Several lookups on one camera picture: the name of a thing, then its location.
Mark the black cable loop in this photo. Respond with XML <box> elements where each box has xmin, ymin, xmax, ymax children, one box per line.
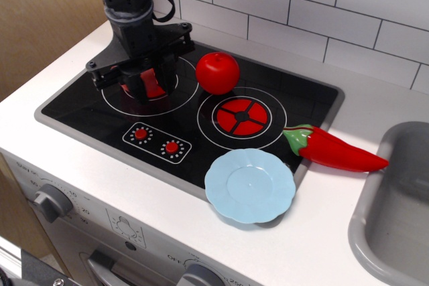
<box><xmin>152</xmin><ymin>0</ymin><xmax>176</xmax><ymax>23</ymax></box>

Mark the light blue toy plate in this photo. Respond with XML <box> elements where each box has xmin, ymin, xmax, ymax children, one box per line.
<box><xmin>204</xmin><ymin>149</ymin><xmax>296</xmax><ymax>224</ymax></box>

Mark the red toy apple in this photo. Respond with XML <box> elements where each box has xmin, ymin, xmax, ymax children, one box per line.
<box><xmin>196</xmin><ymin>52</ymin><xmax>240</xmax><ymax>95</ymax></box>

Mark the orange plastic toy cup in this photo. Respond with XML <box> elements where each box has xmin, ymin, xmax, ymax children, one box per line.
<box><xmin>120</xmin><ymin>69</ymin><xmax>166</xmax><ymax>100</ymax></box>

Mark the grey oven door handle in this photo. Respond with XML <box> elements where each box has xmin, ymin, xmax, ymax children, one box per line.
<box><xmin>87</xmin><ymin>251</ymin><xmax>138</xmax><ymax>285</ymax></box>

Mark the black base with screw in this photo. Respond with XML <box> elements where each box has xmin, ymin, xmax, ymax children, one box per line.
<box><xmin>14</xmin><ymin>249</ymin><xmax>78</xmax><ymax>286</ymax></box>

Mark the grey timer knob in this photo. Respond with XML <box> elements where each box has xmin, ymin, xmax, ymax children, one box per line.
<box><xmin>34</xmin><ymin>184</ymin><xmax>73</xmax><ymax>223</ymax></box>

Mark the grey oven knob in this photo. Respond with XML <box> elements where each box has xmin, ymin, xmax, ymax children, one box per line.
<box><xmin>176</xmin><ymin>264</ymin><xmax>225</xmax><ymax>286</ymax></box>

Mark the black toy stovetop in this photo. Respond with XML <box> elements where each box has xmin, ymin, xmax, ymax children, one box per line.
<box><xmin>35</xmin><ymin>44</ymin><xmax>345</xmax><ymax>198</ymax></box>

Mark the red toy chili pepper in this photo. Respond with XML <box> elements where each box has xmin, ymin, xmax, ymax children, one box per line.
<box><xmin>282</xmin><ymin>125</ymin><xmax>389</xmax><ymax>172</ymax></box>

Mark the grey toy sink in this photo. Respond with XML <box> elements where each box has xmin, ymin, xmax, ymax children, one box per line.
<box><xmin>348</xmin><ymin>121</ymin><xmax>428</xmax><ymax>285</ymax></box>

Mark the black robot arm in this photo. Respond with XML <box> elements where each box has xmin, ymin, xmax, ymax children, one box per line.
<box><xmin>86</xmin><ymin>0</ymin><xmax>194</xmax><ymax>104</ymax></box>

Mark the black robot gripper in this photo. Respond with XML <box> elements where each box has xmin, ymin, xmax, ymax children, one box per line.
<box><xmin>86</xmin><ymin>14</ymin><xmax>194</xmax><ymax>104</ymax></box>

